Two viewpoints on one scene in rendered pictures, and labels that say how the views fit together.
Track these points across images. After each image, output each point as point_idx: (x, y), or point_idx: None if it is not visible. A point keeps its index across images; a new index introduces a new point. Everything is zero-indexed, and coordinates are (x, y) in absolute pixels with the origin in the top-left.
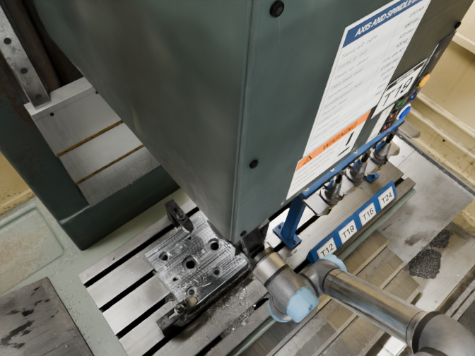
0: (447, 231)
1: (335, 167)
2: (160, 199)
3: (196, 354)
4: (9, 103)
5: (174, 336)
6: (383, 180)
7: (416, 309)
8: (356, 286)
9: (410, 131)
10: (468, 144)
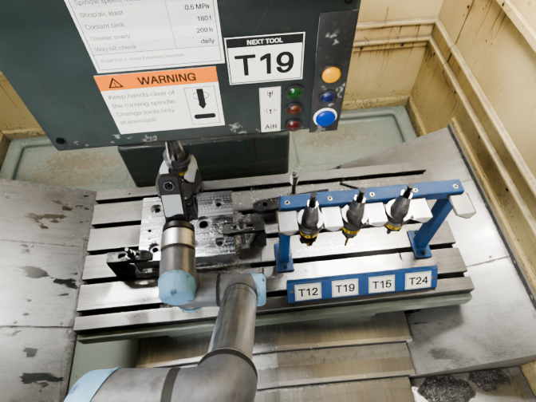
0: (504, 376)
1: (335, 198)
2: (222, 178)
3: (130, 305)
4: None
5: (125, 281)
6: (434, 263)
7: (238, 344)
8: (233, 303)
9: (462, 206)
10: None
